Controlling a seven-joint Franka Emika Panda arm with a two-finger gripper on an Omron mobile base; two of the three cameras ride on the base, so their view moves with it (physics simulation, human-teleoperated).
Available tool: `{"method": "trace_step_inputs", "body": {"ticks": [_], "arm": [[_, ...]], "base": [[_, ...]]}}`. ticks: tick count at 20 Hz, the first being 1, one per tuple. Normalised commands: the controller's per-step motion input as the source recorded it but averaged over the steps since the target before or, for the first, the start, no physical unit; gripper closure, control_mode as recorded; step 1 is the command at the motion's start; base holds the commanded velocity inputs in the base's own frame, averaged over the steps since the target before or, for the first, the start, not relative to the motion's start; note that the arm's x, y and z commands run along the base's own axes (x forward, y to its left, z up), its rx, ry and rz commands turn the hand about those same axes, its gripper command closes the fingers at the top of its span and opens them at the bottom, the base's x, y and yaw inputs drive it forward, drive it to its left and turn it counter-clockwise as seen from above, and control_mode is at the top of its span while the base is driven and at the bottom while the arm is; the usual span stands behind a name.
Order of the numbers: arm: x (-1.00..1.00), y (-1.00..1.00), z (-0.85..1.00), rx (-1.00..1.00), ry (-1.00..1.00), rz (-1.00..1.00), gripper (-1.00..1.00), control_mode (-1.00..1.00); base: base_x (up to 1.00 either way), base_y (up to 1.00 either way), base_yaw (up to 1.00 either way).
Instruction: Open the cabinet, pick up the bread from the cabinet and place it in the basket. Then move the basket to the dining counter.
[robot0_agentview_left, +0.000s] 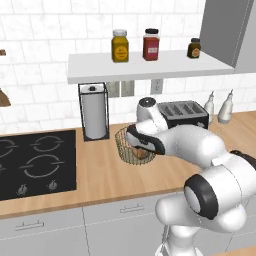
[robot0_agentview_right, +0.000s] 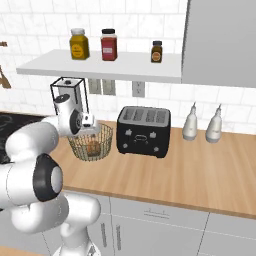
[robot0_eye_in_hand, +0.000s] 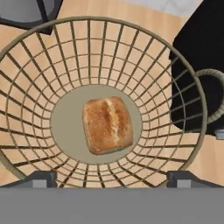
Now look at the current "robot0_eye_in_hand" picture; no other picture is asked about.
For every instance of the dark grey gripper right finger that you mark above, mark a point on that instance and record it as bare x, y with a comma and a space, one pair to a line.
180, 178

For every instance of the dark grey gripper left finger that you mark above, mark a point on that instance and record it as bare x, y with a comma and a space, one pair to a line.
43, 178

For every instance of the brown bread roll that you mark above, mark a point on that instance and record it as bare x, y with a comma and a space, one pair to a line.
107, 125

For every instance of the grey seat with black rim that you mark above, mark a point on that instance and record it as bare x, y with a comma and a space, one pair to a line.
26, 11

